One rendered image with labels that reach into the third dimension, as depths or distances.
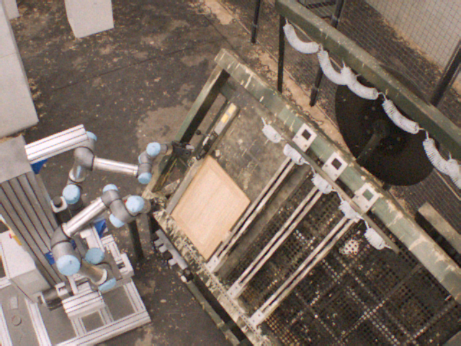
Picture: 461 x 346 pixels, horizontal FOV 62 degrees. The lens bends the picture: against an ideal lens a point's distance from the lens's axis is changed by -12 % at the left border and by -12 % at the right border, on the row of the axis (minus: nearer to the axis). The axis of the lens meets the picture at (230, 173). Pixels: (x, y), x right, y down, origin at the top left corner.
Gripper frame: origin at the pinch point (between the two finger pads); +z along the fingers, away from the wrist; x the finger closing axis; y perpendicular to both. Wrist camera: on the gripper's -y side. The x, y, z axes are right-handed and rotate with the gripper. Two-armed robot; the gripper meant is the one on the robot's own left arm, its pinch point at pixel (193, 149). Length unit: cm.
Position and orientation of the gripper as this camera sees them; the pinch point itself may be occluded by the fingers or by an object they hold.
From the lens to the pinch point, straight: 276.9
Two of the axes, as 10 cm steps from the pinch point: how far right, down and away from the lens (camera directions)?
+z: 6.2, -0.5, 7.8
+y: -7.4, -3.7, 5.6
